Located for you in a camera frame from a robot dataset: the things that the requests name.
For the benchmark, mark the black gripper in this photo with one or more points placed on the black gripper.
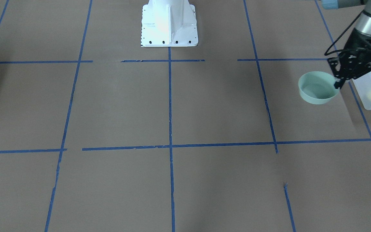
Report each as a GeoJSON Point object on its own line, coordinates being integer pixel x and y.
{"type": "Point", "coordinates": [348, 68]}

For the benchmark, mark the light green bowl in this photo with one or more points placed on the light green bowl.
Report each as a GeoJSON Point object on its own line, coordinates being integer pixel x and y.
{"type": "Point", "coordinates": [317, 87]}

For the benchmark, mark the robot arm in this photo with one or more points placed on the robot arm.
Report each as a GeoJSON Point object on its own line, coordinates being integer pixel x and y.
{"type": "Point", "coordinates": [361, 23]}

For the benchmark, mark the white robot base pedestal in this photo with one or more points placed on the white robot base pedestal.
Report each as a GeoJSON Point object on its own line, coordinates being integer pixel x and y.
{"type": "Point", "coordinates": [169, 23]}

